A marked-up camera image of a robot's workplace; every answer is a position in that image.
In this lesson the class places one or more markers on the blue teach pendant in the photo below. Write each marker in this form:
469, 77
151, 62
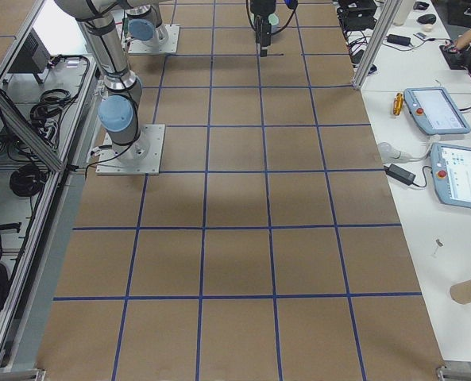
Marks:
451, 172
434, 111

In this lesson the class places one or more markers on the white light bulb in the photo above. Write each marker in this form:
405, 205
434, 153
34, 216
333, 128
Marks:
391, 155

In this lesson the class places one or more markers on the aluminium frame post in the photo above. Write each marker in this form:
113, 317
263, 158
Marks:
386, 18

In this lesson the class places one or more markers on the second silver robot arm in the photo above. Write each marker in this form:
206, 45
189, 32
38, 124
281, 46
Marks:
152, 15

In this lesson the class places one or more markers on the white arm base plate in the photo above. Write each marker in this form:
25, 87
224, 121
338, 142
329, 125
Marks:
143, 157

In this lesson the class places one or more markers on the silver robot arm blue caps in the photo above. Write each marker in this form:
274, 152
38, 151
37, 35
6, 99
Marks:
118, 112

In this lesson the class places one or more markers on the black idle gripper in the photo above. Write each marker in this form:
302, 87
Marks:
261, 10

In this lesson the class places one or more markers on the black power adapter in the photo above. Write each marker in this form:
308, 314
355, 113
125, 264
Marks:
400, 174

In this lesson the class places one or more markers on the blue teach pendant far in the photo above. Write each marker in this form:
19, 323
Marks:
434, 111

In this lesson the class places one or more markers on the black computer mouse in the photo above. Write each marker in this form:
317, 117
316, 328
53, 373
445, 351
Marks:
427, 19

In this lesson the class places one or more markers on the blue teach pendant near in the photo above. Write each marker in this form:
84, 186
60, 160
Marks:
451, 172

